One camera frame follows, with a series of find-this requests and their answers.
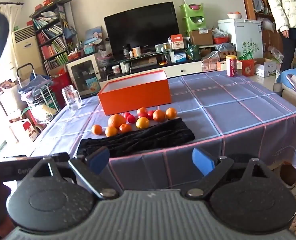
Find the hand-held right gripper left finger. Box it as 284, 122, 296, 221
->
36, 146, 120, 200

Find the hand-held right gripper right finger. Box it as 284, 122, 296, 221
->
185, 147, 271, 198

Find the yellowish orange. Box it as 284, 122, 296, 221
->
136, 117, 150, 130

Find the orange cardboard box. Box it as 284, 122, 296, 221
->
97, 70, 173, 116

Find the large orange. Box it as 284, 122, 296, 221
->
108, 114, 127, 128

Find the black knitted cloth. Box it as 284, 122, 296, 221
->
77, 117, 195, 157

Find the blue checked tablecloth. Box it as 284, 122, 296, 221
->
29, 70, 296, 190

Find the glass mug jar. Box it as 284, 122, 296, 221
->
62, 85, 83, 112

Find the red storage bin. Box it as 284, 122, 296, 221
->
51, 69, 72, 100

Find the white glass-door cabinet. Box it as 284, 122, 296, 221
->
66, 54, 102, 97

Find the white television stand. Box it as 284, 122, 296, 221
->
98, 44, 221, 80

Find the red gift box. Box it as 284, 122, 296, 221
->
241, 59, 255, 77

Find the black folding trolley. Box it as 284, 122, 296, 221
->
16, 63, 39, 87

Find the blue and white box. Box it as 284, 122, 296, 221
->
174, 51, 187, 63

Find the white cardboard box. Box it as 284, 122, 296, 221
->
254, 58, 281, 77

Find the sofa with blue cover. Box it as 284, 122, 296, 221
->
273, 66, 296, 113

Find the white standing air conditioner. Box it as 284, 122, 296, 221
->
12, 25, 46, 80

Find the orange and white carton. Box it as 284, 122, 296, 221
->
170, 35, 185, 50

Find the brown cardboard box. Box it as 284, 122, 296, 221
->
189, 29, 214, 45

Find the white chest freezer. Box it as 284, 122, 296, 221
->
217, 19, 263, 60

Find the black bookshelf with books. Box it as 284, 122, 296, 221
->
29, 0, 77, 75

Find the black flat television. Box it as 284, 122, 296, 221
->
103, 2, 180, 60

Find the green plastic storage rack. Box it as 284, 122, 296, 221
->
180, 3, 204, 37

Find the wooden display cabinet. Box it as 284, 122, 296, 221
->
239, 0, 283, 53

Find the white wire rack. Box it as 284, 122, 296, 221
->
26, 87, 61, 125

